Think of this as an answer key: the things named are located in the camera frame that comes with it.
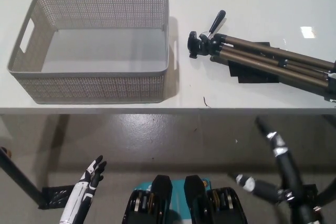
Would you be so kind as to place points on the white and black left hand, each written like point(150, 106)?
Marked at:
point(78, 195)

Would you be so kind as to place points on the black and silver right hand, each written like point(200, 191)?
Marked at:
point(291, 176)

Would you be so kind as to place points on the bronze and black camera tripod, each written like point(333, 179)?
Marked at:
point(252, 60)

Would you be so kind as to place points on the black tape patch on desk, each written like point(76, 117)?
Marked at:
point(246, 77)

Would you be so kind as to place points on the grey perforated plastic basket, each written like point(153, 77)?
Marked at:
point(105, 51)

